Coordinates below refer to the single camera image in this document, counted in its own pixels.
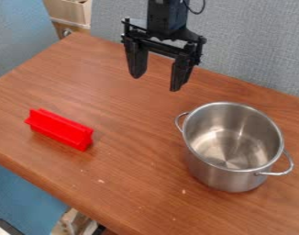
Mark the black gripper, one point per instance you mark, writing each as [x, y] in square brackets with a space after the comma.
[180, 45]

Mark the red plastic block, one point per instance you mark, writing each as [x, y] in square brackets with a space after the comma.
[59, 128]

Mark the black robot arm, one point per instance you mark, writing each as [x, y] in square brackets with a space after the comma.
[167, 15]

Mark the stainless steel pot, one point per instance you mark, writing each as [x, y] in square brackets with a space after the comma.
[235, 146]

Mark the dark object bottom left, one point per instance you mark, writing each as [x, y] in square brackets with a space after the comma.
[7, 229]

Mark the light wooden furniture piece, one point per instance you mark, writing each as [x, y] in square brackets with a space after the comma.
[69, 15]

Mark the wooden frame under table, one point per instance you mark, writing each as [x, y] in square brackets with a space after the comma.
[73, 223]

